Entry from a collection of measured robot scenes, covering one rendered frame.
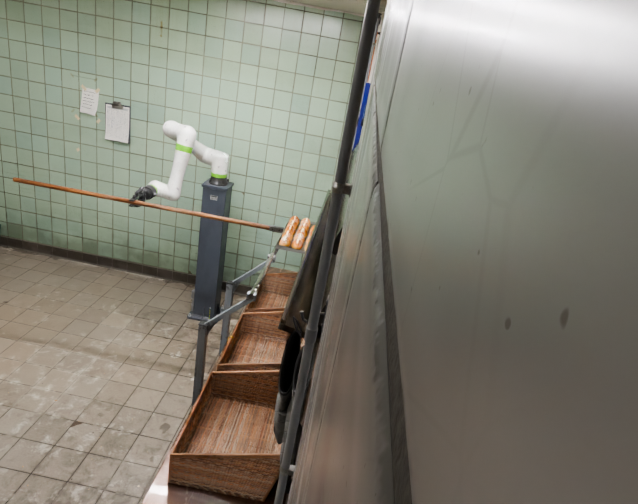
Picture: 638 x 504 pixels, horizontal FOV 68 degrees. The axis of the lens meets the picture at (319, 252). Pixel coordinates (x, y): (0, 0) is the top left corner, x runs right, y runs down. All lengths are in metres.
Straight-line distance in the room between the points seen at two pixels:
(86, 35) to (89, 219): 1.62
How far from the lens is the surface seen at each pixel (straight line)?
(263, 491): 2.13
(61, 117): 4.92
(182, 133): 3.50
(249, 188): 4.34
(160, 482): 2.23
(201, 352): 2.53
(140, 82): 4.52
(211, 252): 3.99
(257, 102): 4.20
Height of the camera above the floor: 2.26
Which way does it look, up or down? 22 degrees down
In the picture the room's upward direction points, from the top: 10 degrees clockwise
